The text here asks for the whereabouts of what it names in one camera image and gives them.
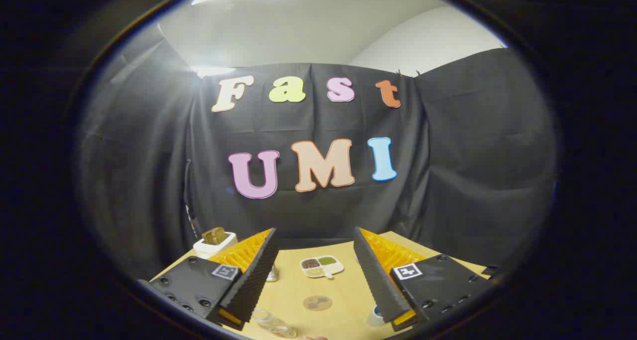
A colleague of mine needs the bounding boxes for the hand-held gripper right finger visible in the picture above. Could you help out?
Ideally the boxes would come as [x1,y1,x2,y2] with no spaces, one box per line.
[353,227,501,332]

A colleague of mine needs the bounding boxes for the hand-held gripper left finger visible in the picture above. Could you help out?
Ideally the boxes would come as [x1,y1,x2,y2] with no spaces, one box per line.
[137,227,280,331]

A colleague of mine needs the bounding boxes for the clear plastic juice bottle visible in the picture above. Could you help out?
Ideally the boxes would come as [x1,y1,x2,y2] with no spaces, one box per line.
[251,308,299,339]

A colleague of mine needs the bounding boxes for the round cork coaster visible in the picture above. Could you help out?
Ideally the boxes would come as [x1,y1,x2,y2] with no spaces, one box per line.
[303,295,332,312]

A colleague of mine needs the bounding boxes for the wooden table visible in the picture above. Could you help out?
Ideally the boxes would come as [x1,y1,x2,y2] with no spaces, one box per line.
[149,230,493,340]

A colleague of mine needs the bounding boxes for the white toaster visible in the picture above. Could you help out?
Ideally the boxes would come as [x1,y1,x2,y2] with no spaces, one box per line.
[193,230,238,259]

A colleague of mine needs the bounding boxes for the white divided grain dish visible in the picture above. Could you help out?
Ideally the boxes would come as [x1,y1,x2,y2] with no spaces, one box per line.
[300,255,344,280]

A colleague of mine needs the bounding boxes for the brown toast slices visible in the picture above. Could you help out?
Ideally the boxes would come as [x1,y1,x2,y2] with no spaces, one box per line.
[202,227,228,245]

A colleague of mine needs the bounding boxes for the black backdrop cloth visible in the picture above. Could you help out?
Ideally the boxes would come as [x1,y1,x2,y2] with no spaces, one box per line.
[77,26,557,281]

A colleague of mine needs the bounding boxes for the white toaster cable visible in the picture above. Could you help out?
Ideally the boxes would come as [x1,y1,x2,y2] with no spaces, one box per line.
[184,158,203,239]

